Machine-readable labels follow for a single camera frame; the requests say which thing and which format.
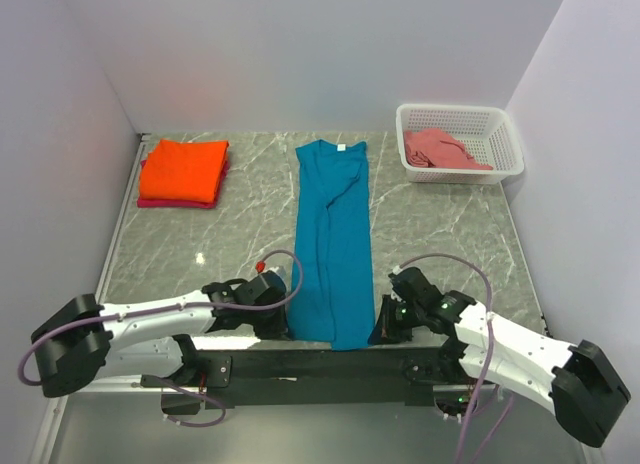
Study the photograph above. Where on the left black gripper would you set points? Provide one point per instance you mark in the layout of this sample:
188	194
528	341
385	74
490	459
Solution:
277	330

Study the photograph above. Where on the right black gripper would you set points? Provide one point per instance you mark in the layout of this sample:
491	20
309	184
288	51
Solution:
386	332

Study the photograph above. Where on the blue t shirt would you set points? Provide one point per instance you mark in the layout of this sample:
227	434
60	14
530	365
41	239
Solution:
335	304

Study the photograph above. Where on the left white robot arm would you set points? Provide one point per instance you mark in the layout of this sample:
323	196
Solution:
86	341

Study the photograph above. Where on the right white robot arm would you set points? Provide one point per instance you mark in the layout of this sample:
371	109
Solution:
576	383

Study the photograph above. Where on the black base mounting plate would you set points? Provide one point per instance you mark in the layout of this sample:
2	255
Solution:
320	379

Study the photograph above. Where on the folded orange t shirt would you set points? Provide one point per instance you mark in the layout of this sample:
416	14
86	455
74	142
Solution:
178	171

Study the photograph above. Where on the folded magenta t shirt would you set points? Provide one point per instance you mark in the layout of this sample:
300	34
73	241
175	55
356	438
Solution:
175	203

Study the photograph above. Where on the pink t shirt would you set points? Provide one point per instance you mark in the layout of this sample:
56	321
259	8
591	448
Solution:
434	148

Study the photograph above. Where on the white plastic basket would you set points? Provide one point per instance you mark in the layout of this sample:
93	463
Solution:
486	132

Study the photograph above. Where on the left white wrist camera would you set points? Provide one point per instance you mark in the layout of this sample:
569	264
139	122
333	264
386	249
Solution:
280	271

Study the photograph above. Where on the aluminium frame rail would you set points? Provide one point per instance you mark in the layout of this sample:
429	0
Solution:
128	428

